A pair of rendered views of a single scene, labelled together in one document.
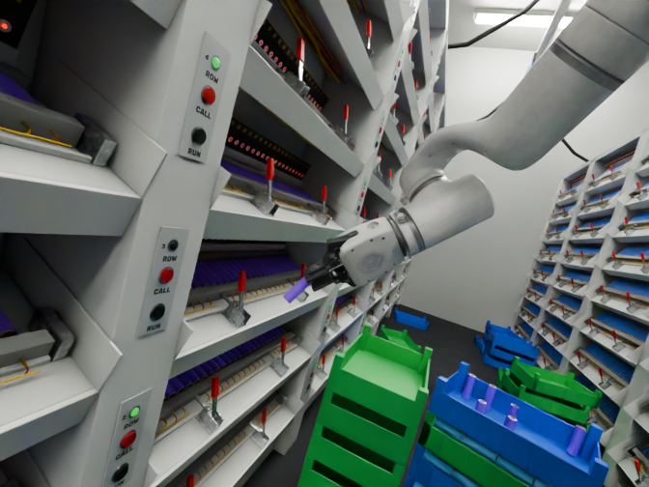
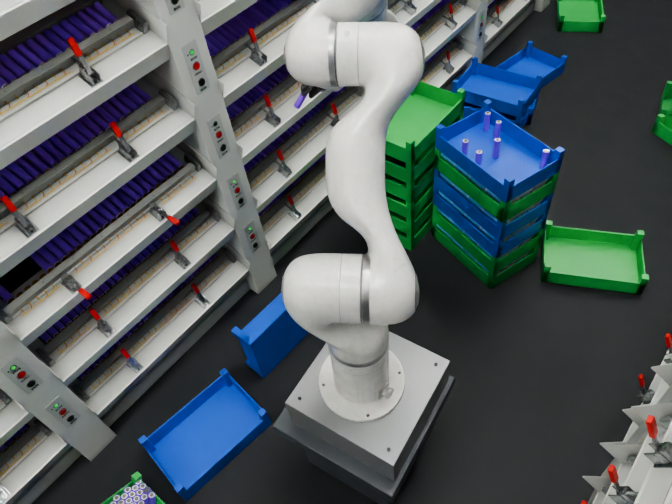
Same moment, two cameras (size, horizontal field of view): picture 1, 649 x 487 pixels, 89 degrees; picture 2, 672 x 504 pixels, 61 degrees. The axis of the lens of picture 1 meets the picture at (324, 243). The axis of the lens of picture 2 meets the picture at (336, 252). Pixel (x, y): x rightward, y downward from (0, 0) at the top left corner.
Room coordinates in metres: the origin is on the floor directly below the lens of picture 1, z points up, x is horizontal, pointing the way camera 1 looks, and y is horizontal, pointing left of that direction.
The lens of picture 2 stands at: (-0.60, -0.59, 1.54)
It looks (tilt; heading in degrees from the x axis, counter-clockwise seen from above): 50 degrees down; 26
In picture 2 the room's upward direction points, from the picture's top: 9 degrees counter-clockwise
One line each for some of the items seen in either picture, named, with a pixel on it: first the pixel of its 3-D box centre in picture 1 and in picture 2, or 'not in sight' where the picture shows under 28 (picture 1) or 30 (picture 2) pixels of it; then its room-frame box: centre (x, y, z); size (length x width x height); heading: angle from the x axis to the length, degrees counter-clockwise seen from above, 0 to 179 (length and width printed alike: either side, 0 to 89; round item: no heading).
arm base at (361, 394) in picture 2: not in sight; (360, 361); (-0.07, -0.34, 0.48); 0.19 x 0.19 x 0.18
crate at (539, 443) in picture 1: (513, 418); (496, 148); (0.70, -0.50, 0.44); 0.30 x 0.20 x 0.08; 52
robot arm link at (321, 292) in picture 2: not in sight; (337, 306); (-0.09, -0.32, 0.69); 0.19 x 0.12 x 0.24; 105
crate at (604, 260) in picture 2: not in sight; (592, 256); (0.71, -0.85, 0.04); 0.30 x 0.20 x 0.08; 95
